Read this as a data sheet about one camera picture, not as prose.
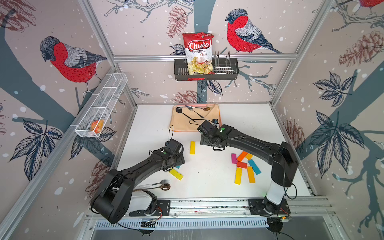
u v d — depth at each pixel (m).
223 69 0.95
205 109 1.15
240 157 0.90
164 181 0.81
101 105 0.78
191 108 1.17
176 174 0.85
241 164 0.88
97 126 0.65
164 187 0.81
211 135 0.63
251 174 0.85
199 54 0.82
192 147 0.96
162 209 0.73
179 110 1.15
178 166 0.87
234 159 0.90
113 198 0.41
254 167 0.84
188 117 1.12
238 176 0.83
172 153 0.68
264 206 0.66
